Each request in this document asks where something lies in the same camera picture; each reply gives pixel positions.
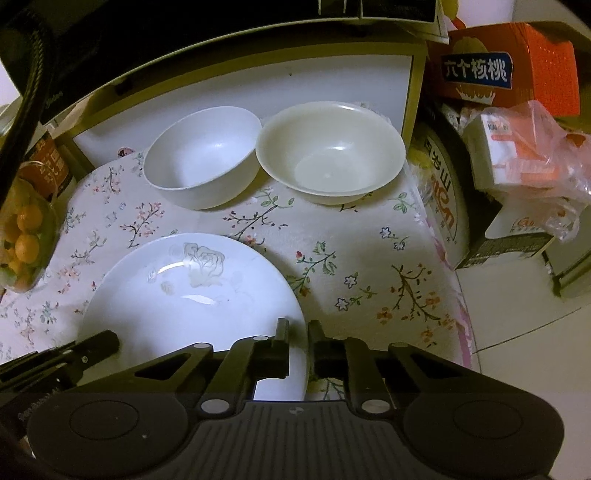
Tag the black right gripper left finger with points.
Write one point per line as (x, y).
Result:
(239, 369)

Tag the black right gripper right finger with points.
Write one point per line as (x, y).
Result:
(361, 370)

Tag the white floral plate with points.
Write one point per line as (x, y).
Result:
(195, 287)

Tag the floral tablecloth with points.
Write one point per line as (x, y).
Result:
(372, 269)

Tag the cream bowl by microwave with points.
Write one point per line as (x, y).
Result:
(331, 153)

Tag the white ceramic bowl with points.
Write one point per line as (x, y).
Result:
(205, 159)

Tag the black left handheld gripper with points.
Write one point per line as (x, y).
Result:
(29, 381)

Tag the glass jar of kumquats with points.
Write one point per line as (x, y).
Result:
(29, 227)

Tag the plastic bag with boxes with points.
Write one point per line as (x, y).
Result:
(523, 154)

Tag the tin can with red label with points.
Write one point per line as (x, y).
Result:
(48, 161)

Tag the white microwave stand shelf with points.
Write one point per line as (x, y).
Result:
(381, 76)

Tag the red walnut drink box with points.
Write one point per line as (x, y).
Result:
(504, 65)

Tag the black microwave oven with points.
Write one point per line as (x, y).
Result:
(95, 42)

